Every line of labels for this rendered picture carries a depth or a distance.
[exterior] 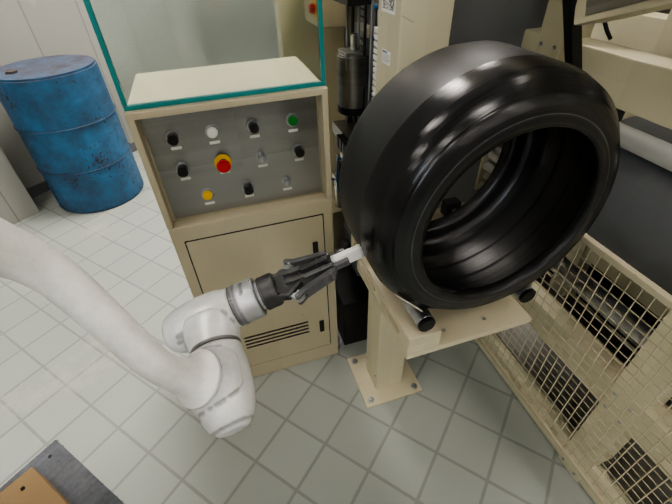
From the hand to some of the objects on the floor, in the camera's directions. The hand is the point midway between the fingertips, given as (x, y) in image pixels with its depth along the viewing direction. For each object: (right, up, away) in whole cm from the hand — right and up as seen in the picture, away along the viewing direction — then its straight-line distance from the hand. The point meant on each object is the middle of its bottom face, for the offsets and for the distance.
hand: (347, 256), depth 85 cm
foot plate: (+20, -57, +99) cm, 116 cm away
